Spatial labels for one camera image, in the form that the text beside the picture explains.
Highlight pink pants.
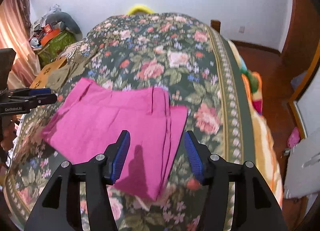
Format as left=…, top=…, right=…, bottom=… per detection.
left=42, top=78, right=188, bottom=201

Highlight wooden lap desk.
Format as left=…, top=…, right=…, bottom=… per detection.
left=29, top=57, right=67, bottom=89

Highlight pink striped curtain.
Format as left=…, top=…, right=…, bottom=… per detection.
left=1, top=0, right=41, bottom=88

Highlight orange red box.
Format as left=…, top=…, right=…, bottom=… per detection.
left=40, top=29, right=61, bottom=47

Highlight colourful fleece blanket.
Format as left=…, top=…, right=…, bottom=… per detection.
left=227, top=40, right=283, bottom=206

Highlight grey white storage box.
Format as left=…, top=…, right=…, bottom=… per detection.
left=284, top=129, right=320, bottom=199

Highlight olive green garment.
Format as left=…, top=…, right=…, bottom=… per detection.
left=46, top=57, right=91, bottom=92

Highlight striped blanket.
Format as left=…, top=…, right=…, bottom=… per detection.
left=56, top=40, right=84, bottom=60

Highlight grey plush toy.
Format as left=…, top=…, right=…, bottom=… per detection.
left=46, top=12, right=82, bottom=41

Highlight pink slipper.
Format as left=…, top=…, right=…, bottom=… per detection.
left=287, top=127, right=300, bottom=149

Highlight floral green bedspread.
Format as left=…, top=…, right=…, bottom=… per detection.
left=4, top=13, right=255, bottom=230

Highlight brown wooden door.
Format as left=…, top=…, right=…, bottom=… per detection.
left=280, top=0, right=319, bottom=76

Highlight yellow padded bed rail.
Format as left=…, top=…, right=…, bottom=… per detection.
left=126, top=4, right=155, bottom=15

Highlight white wall socket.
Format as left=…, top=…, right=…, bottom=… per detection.
left=239, top=26, right=245, bottom=34

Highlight wooden bed post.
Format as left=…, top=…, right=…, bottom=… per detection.
left=210, top=20, right=221, bottom=33

